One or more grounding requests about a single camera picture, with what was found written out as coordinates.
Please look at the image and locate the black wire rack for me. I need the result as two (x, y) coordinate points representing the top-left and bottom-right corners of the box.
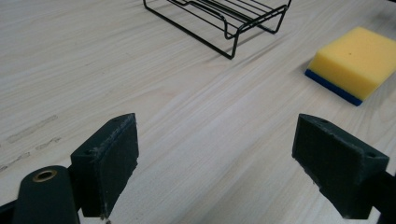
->
(142, 0), (293, 61)

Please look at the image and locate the yellow sponge with blue base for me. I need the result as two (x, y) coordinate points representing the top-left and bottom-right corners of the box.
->
(304, 25), (396, 107)

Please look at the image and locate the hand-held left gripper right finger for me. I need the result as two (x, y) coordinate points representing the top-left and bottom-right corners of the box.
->
(291, 113), (390, 220)

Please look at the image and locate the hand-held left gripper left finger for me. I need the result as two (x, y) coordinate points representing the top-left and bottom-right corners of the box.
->
(70, 112), (140, 219)

